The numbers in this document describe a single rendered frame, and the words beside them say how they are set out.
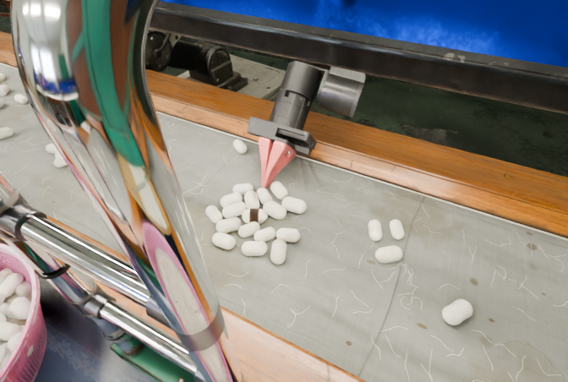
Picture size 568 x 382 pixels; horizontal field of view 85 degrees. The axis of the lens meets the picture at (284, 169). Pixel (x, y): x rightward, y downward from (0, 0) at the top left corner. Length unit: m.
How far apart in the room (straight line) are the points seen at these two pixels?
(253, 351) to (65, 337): 0.27
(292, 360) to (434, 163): 0.38
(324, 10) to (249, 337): 0.31
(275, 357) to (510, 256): 0.34
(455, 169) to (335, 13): 0.45
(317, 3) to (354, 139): 0.43
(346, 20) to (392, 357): 0.34
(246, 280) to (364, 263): 0.16
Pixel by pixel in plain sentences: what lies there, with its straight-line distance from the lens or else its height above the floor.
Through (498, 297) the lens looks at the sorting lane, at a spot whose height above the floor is 0.74.
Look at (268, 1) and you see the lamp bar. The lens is 0.20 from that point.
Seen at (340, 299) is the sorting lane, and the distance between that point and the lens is 0.42.
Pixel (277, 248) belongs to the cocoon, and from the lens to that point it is 0.43.
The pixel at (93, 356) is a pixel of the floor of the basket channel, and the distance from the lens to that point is 0.52.
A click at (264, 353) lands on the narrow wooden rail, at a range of 0.37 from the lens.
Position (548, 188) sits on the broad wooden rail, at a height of 0.76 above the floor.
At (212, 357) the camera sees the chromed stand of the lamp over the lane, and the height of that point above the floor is 0.93.
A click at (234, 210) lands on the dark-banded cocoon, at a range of 0.47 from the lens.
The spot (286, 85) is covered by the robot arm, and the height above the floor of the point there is 0.88.
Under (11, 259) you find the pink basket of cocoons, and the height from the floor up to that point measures 0.75.
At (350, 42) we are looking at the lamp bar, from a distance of 0.17.
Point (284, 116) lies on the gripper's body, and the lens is 0.49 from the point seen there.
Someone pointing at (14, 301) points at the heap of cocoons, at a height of 0.74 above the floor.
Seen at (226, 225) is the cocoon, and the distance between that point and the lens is 0.46.
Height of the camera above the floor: 1.12
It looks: 43 degrees down
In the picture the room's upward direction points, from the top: straight up
